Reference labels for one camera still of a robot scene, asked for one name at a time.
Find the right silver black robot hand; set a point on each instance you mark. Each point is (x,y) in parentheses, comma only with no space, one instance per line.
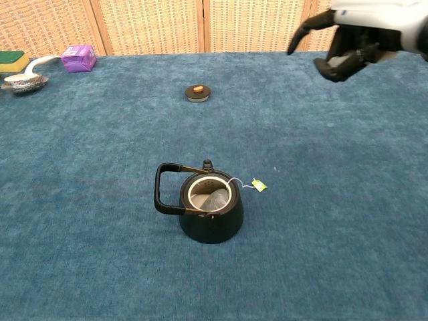
(374,20)

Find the black teapot lid orange knob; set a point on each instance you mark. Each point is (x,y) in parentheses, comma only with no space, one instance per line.
(197,92)

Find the pyramid tea bag green tag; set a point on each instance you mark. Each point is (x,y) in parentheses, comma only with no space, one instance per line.
(217,200)

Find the small patterned dish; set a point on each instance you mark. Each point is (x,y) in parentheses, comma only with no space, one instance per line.
(25,87)

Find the white plastic spoon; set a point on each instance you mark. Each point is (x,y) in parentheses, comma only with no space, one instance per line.
(31,66)

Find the green yellow sponge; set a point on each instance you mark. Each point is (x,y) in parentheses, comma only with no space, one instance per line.
(13,63)

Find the purple box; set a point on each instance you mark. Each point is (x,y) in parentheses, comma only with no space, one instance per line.
(78,60)

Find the bamboo folding screen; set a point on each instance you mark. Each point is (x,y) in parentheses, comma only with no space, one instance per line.
(150,23)

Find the blue table cloth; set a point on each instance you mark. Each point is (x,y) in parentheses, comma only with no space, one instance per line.
(100,150)

